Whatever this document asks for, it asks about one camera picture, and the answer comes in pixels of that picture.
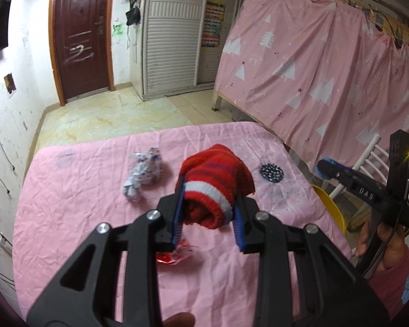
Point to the dark red wooden door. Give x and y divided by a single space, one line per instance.
80 47

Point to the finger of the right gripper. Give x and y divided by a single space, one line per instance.
329 169

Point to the white louvered wardrobe door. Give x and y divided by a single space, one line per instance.
171 46

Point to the person left hand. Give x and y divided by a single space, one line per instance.
182 319

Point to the pink tree-print curtain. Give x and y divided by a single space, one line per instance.
318 74

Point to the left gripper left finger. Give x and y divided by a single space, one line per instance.
111 278

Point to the colourful wall chart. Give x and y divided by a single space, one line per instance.
212 24

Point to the crumpled silver dotted wrapper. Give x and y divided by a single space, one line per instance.
146 170

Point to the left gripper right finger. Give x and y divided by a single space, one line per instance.
303 278

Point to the person right hand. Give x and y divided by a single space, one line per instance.
395 249

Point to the red candy wrapper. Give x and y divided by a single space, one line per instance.
182 251

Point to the pink bed sheet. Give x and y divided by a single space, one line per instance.
69 190

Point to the red striped sock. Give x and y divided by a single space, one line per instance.
214 178

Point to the black hanging bag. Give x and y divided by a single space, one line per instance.
133 16

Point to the white metal chair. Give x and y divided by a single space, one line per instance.
374 161

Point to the wall socket plate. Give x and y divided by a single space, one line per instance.
9 83

